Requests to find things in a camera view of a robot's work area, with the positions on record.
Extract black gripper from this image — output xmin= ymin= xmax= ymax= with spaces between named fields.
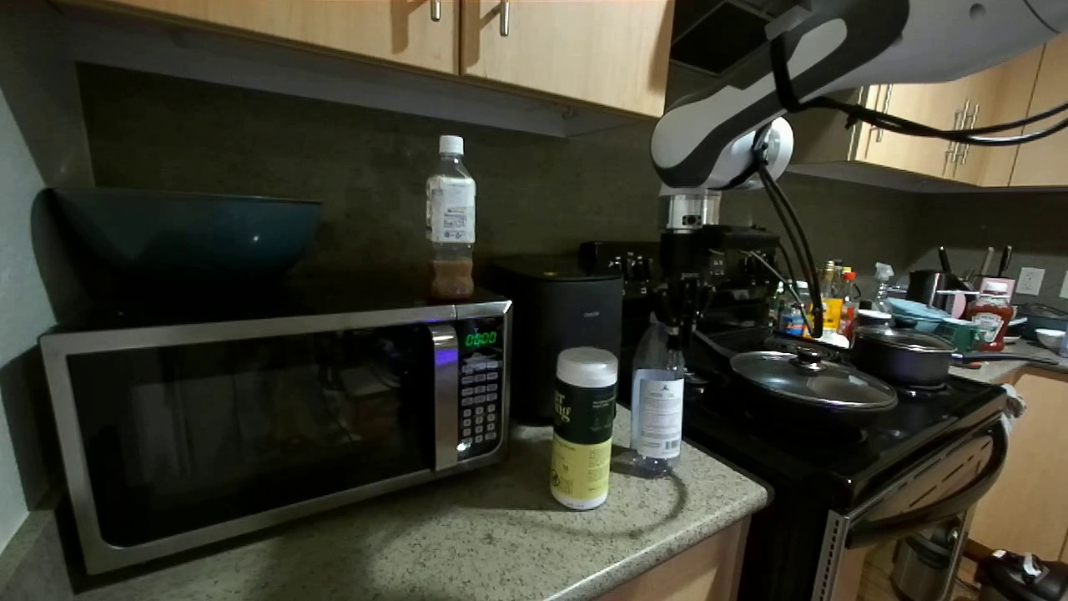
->
xmin=662 ymin=224 xmax=781 ymax=318

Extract clear plastic water bottle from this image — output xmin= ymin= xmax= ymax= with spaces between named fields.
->
xmin=632 ymin=321 xmax=685 ymax=472

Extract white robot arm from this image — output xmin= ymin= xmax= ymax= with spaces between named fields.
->
xmin=651 ymin=0 xmax=1068 ymax=192

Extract yellow oil bottle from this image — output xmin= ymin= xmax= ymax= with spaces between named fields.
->
xmin=820 ymin=260 xmax=840 ymax=333

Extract white lidded supplement bottle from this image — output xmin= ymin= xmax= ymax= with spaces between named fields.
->
xmin=550 ymin=346 xmax=617 ymax=510

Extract brown tea bottle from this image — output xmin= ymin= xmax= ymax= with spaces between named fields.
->
xmin=429 ymin=133 xmax=478 ymax=302

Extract black pan with glass lid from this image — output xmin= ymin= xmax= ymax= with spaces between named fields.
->
xmin=730 ymin=352 xmax=898 ymax=420

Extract black saucepan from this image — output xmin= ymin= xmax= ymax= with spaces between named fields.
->
xmin=850 ymin=332 xmax=955 ymax=383

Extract wooden upper cabinet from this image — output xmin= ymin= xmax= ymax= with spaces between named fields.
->
xmin=58 ymin=0 xmax=675 ymax=137

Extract black electric stove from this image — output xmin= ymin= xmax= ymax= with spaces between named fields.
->
xmin=579 ymin=238 xmax=1026 ymax=601

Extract red labelled jar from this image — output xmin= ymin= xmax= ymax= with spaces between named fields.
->
xmin=969 ymin=277 xmax=1015 ymax=352

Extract wooden corner cabinets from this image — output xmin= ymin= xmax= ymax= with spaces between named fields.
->
xmin=790 ymin=37 xmax=1068 ymax=192

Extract stainless steel microwave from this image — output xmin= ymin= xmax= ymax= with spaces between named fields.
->
xmin=42 ymin=302 xmax=512 ymax=575

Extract dark teal bowl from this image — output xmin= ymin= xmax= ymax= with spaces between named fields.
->
xmin=54 ymin=188 xmax=322 ymax=291

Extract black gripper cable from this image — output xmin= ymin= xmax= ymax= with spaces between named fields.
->
xmin=752 ymin=29 xmax=1068 ymax=336

